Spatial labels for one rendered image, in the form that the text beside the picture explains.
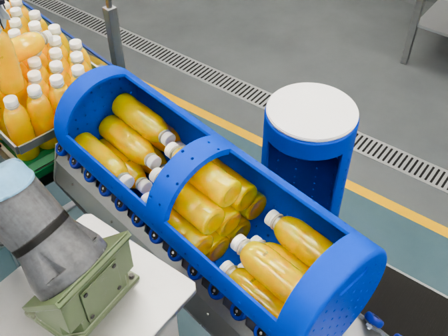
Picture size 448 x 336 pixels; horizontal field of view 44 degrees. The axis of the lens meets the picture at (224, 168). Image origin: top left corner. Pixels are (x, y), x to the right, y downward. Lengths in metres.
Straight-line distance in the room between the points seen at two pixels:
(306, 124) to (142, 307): 0.79
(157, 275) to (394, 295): 1.42
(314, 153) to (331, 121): 0.11
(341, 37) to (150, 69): 1.36
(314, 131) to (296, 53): 2.26
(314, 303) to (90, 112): 0.85
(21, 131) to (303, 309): 1.02
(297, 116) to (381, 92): 1.98
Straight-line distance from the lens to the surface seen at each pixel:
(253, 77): 3.60
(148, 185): 1.49
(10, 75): 1.70
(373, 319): 1.31
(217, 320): 1.38
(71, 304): 0.99
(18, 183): 0.98
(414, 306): 2.38
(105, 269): 1.01
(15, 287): 1.18
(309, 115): 1.67
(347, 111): 1.70
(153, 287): 1.12
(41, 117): 1.74
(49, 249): 0.98
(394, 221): 2.83
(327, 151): 1.62
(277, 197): 1.36
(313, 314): 1.05
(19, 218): 0.98
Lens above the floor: 2.08
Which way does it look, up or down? 45 degrees down
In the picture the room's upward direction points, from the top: straight up
